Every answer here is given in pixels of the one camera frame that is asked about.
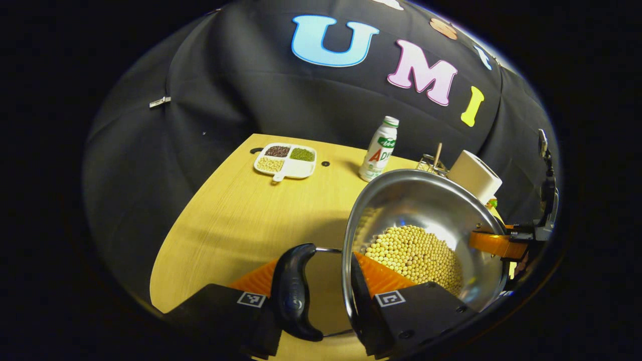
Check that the stainless steel pot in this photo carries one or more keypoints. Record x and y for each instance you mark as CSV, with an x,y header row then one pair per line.
x,y
426,200

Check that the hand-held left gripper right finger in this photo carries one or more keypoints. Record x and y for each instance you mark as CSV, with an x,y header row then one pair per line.
x,y
368,321

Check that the white toaster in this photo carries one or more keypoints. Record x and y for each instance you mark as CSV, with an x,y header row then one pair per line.
x,y
474,175

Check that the silver metal clip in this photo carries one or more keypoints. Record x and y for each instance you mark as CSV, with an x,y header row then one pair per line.
x,y
159,102

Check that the sandwich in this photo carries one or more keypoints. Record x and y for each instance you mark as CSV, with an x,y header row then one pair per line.
x,y
491,203

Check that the black backdrop cloth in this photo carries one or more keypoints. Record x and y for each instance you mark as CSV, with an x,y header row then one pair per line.
x,y
225,90

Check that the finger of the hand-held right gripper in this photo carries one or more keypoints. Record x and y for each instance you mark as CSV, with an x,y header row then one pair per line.
x,y
499,244

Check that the white divided bean dish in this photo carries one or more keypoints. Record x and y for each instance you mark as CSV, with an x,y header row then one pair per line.
x,y
283,163

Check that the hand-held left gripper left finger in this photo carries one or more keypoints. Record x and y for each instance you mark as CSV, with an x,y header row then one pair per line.
x,y
220,311

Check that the pile of soybeans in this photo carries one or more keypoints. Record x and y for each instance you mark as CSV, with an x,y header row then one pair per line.
x,y
416,255

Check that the white drink bottle green label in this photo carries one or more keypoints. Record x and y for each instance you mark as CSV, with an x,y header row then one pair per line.
x,y
378,155

